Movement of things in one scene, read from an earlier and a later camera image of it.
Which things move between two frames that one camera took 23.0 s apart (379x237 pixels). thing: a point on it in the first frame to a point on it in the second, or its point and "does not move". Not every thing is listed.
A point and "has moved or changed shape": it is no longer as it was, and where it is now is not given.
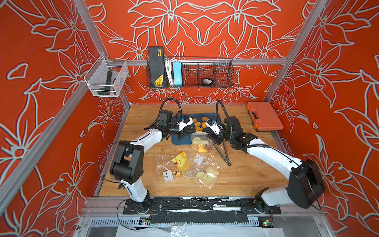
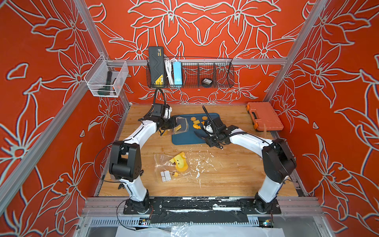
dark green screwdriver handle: [105, 91] does not move
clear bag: [203, 169] has moved or changed shape
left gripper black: [182, 134] to [173, 123]
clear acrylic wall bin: [105, 78] does not move
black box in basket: [157, 65] does not move
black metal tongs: [226, 158] to [202, 134]
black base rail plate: [200, 210] does not move
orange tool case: [264, 116] does not move
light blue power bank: [177, 73] does not move
